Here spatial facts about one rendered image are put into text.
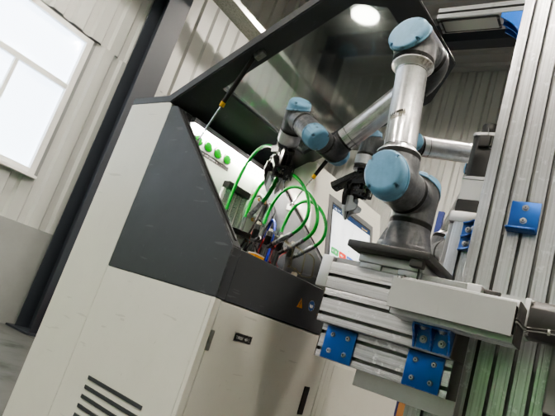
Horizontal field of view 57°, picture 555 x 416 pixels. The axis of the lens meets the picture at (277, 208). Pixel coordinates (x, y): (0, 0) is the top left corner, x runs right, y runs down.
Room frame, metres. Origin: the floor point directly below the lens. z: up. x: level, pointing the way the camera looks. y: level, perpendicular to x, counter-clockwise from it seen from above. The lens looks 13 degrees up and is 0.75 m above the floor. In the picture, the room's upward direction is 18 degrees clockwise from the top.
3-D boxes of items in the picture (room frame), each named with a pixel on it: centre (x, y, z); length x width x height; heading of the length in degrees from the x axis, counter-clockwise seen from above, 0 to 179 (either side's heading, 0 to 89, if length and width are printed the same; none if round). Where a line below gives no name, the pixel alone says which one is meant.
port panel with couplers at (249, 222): (2.29, 0.09, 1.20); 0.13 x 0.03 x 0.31; 138
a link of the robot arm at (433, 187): (1.33, -0.35, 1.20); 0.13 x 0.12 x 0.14; 136
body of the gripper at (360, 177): (1.81, -0.27, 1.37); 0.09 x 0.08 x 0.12; 48
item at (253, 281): (1.78, -0.13, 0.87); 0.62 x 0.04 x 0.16; 138
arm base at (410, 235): (1.34, -0.36, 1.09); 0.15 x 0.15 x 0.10
